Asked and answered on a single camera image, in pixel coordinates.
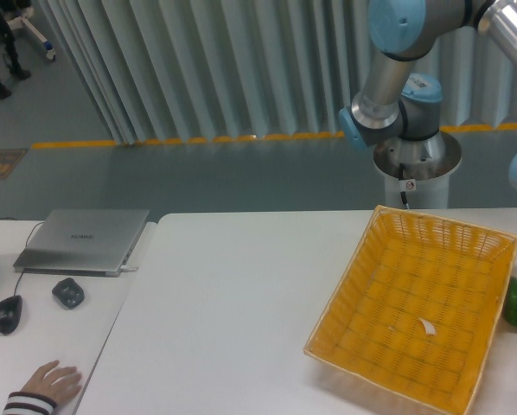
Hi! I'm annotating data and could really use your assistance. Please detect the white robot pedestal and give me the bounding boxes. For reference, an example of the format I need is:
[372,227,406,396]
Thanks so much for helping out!
[373,131,462,209]

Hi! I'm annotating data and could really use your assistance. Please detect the white paper scrap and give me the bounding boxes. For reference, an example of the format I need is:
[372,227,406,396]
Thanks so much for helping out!
[419,318,437,336]

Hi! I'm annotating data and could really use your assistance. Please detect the black laptop cable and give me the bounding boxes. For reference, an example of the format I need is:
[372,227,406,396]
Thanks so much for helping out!
[0,217,47,251]

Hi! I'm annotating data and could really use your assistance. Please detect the black earbud case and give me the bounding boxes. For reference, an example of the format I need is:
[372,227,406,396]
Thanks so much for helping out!
[52,278,85,310]

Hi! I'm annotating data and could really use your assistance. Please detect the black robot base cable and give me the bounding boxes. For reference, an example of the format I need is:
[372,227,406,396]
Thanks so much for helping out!
[397,163,411,210]

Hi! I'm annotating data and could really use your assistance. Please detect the white rolling stand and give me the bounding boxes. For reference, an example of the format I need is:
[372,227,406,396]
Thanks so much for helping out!
[0,1,56,65]

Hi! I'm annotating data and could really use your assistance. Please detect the person legs in background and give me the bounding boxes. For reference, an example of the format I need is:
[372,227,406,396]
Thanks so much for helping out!
[0,11,31,99]

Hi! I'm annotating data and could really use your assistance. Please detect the bare human hand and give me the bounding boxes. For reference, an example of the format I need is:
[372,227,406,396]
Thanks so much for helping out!
[21,360,82,405]

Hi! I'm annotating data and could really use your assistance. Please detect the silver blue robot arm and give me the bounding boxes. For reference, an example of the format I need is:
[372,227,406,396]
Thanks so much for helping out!
[339,1,517,209]

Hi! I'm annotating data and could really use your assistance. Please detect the yellow woven basket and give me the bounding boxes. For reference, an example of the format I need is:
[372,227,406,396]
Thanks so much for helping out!
[303,206,517,414]

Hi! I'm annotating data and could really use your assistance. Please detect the striped sleeve forearm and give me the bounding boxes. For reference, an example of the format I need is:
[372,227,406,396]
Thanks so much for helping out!
[2,391,58,415]

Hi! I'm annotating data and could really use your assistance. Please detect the black computer mouse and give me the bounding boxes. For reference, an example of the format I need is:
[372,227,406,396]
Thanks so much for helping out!
[0,295,23,335]

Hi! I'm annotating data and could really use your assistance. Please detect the silver closed laptop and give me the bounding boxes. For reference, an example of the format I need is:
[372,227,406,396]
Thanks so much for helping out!
[13,209,149,277]

